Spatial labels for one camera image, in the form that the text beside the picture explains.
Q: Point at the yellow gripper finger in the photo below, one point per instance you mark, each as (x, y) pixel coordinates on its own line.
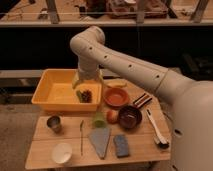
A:
(75, 80)
(101, 80)

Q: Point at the green pepper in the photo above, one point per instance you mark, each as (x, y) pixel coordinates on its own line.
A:
(79, 95)

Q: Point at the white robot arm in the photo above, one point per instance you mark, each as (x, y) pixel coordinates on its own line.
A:
(191, 100)

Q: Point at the green plastic cup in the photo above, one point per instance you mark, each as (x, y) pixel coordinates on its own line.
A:
(98, 120)

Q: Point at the metal cup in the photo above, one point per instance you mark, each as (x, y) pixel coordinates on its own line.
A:
(54, 123)

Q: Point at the yellow banana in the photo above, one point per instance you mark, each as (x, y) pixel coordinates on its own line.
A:
(116, 84)

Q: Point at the yellow plastic tub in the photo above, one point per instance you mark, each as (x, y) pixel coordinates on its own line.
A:
(54, 92)

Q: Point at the orange round fruit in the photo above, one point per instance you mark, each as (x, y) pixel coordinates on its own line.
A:
(112, 116)

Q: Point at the thin metal utensil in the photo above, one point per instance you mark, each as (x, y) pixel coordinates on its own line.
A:
(81, 137)

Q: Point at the striped black red block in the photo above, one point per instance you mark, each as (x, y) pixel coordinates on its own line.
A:
(142, 100)

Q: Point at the dark brown bowl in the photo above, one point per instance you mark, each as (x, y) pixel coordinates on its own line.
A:
(129, 117)

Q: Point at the grey triangular cloth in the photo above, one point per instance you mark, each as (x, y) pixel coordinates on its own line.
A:
(99, 138)

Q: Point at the blue sponge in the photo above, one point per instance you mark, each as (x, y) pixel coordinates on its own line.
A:
(121, 146)

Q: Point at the white handled brush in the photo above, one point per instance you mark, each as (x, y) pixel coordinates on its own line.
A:
(159, 139)

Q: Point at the wooden shelf rail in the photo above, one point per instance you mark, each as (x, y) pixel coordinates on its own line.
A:
(107, 23)

